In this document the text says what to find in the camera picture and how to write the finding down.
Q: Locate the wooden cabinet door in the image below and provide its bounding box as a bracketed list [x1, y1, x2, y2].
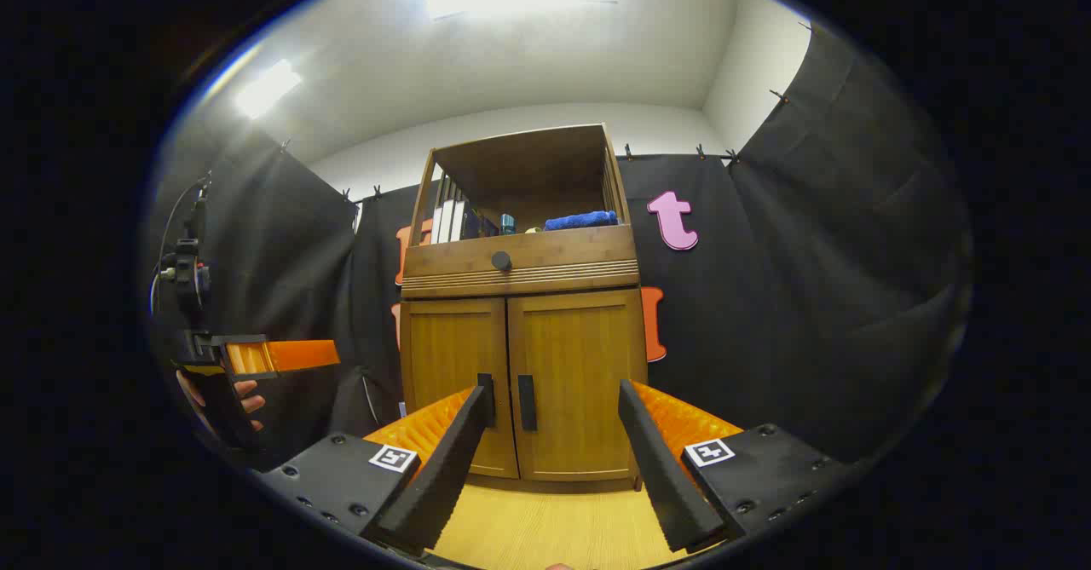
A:
[401, 297, 519, 479]
[508, 289, 647, 481]

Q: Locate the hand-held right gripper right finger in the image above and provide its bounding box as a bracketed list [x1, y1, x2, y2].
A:
[618, 378, 853, 554]

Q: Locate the small ceiling light panel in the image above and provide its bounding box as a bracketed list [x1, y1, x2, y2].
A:
[234, 59, 303, 119]

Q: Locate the blue towel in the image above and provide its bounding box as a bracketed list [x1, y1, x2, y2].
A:
[544, 210, 619, 232]

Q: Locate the black backdrop cloth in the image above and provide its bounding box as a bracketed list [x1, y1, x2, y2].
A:
[149, 25, 973, 469]

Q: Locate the wooden double-door shoe cabinet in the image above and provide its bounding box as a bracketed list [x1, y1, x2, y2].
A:
[399, 123, 649, 494]

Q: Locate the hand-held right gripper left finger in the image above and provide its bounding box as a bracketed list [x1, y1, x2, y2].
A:
[256, 383, 497, 554]

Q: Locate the wooden cabinet drawer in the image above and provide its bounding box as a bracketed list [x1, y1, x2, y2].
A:
[402, 225, 640, 300]

